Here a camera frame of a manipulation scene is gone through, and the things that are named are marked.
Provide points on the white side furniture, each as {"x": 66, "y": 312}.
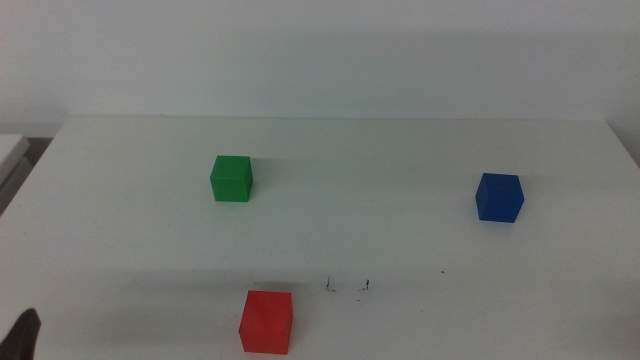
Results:
{"x": 10, "y": 160}

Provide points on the red cube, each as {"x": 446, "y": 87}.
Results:
{"x": 266, "y": 322}

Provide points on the blue cube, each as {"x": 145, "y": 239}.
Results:
{"x": 499, "y": 199}

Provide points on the green cube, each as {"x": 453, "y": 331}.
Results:
{"x": 231, "y": 180}

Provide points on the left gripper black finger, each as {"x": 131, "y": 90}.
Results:
{"x": 21, "y": 337}

